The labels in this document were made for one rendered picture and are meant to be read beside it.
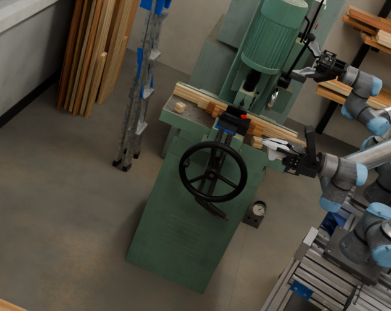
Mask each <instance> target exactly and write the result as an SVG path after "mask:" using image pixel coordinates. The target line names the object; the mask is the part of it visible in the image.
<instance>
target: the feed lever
mask: <svg viewBox="0 0 391 311"><path fill-rule="evenodd" d="M307 39H308V40H307V42H306V43H305V45H304V46H303V48H302V50H301V51H300V53H299V55H298V57H297V58H296V60H295V61H294V63H293V65H292V66H291V68H290V70H289V71H288V73H287V74H286V75H285V74H281V75H280V77H279V80H278V82H277V86H279V87H282V88H284V89H287V88H288V86H289V84H290V82H291V79H292V78H291V77H290V74H291V72H292V70H293V69H294V68H295V66H296V64H297V63H298V61H299V59H300V58H301V56H302V55H303V53H304V51H305V50H306V48H307V47H308V45H309V43H310V42H311V41H314V40H315V39H316V35H315V34H314V33H308V35H307Z"/></svg>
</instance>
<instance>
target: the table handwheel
mask: <svg viewBox="0 0 391 311"><path fill-rule="evenodd" d="M204 148H211V164H210V165H209V166H208V167H207V169H206V171H205V174H203V175H200V176H198V177H196V178H193V179H190V180H188V178H187V176H186V172H185V167H184V166H183V163H184V162H185V160H186V159H187V158H188V157H190V156H191V155H192V154H193V153H194V152H196V151H198V150H200V149H204ZM215 149H220V150H222V151H225V152H226V153H228V154H230V155H231V156H232V157H233V158H234V159H235V160H236V162H237V164H238V166H239V167H240V172H241V178H240V182H239V184H238V186H237V185H236V184H234V183H232V182H231V181H229V180H228V179H226V178H224V177H223V176H222V175H220V173H221V169H220V168H219V164H218V160H219V158H218V157H216V156H215ZM179 175H180V179H181V181H182V183H183V185H184V187H185V188H186V189H187V190H188V191H189V192H190V193H191V194H192V195H194V196H195V197H197V198H198V199H201V200H203V201H207V202H214V203H219V202H226V201H229V200H231V199H233V198H235V197H237V196H238V195H239V194H240V193H241V192H242V191H243V189H244V187H245V185H246V182H247V178H248V172H247V167H246V164H245V162H244V160H243V158H242V157H241V155H240V154H239V153H238V152H237V151H236V150H235V149H233V148H232V147H230V146H228V145H226V144H224V143H220V142H217V141H203V142H200V143H197V144H194V145H192V146H191V147H189V148H188V149H187V150H186V151H185V152H184V154H183V156H182V157H181V159H180V163H179ZM203 178H207V179H208V180H209V181H216V180H217V179H220V180H222V181H223V182H225V183H227V184H228V185H230V186H231V187H233V188H235V189H234V190H233V191H232V192H231V193H228V194H226V195H223V196H209V195H207V194H203V193H201V192H199V191H198V190H197V189H195V188H194V187H193V186H192V185H191V183H194V182H196V181H198V180H201V179H203Z"/></svg>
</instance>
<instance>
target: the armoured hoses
mask: <svg viewBox="0 0 391 311"><path fill-rule="evenodd" d="M224 131H225V130H224V129H222V128H220V129H219V130H218V132H217V136H216V138H215V141H217V142H220V141H221V139H222V136H223V134H224ZM232 137H233V133H231V132H228V134H227V137H226V139H225V143H224V144H226V145H228V146H229V145H230V143H231V140H232ZM226 155H227V153H226V152H225V151H222V152H221V154H220V157H219V160H218V164H219V168H220V169H222V166H223V163H224V160H225V157H226ZM210 164H211V152H210V155H209V157H208V161H207V162H206V166H205V168H204V171H203V174H205V171H206V169H207V167H208V166H209V165H210ZM203 174H202V175H203ZM217 180H218V179H217ZM217 180H216V181H212V182H211V184H210V186H209V189H208V193H207V195H209V196H212V194H213V192H214V188H215V187H216V183H217ZM205 181H206V178H203V179H201V180H200V182H199V184H198V187H197V190H198V191H199V192H202V190H203V186H204V184H205ZM195 200H196V202H197V203H199V205H200V206H202V207H203V208H204V209H206V210H207V211H208V212H209V213H210V214H211V215H213V216H214V217H216V218H217V219H220V218H223V219H224V220H225V221H229V220H230V217H229V216H228V215H226V214H225V213H223V212H222V211H221V210H220V209H218V208H217V207H216V206H215V205H213V204H212V203H211V202H207V201H203V200H201V199H198V198H197V197H195Z"/></svg>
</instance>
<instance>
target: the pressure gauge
mask: <svg viewBox="0 0 391 311"><path fill-rule="evenodd" d="M266 208H267V206H266V204H265V203H264V202H263V201H256V202H255V203H254V204H253V208H252V211H253V213H254V214H255V215H264V214H265V213H266ZM259 209H260V210H259Z"/></svg>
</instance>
